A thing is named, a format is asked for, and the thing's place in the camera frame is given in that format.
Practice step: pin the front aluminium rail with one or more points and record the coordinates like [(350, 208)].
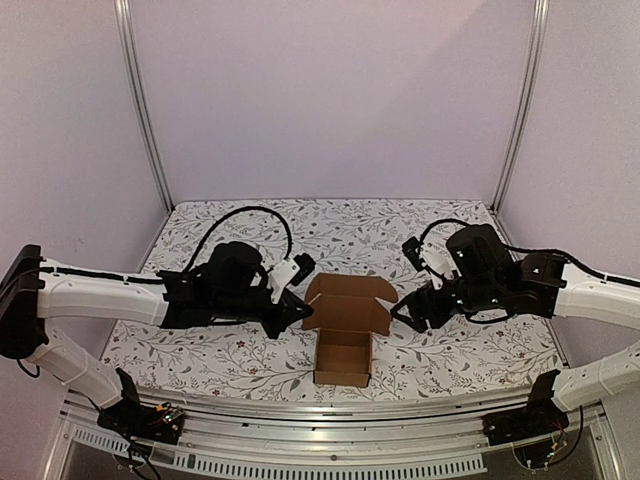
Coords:
[(230, 438)]

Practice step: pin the aluminium frame post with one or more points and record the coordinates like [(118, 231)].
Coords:
[(124, 23), (525, 98)]

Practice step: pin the right aluminium frame post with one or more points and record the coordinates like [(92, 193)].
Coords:
[(525, 98)]

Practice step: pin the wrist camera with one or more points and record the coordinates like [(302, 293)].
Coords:
[(424, 258), (291, 271)]

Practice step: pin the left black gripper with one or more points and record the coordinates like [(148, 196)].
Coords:
[(287, 314)]

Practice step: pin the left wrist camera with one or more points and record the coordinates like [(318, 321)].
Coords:
[(291, 271)]

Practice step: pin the brown cardboard box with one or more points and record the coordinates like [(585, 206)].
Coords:
[(348, 311)]

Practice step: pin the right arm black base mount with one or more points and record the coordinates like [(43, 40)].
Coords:
[(539, 416)]

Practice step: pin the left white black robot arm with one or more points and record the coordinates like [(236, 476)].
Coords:
[(232, 287)]

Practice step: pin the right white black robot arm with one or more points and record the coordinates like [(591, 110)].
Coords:
[(486, 274)]

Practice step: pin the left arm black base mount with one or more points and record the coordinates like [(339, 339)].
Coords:
[(161, 423)]

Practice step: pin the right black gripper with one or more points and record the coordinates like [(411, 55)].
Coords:
[(433, 302)]

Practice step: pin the left aluminium frame post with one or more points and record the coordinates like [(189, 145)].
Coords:
[(124, 23)]

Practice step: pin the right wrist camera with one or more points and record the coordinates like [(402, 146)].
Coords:
[(424, 258)]

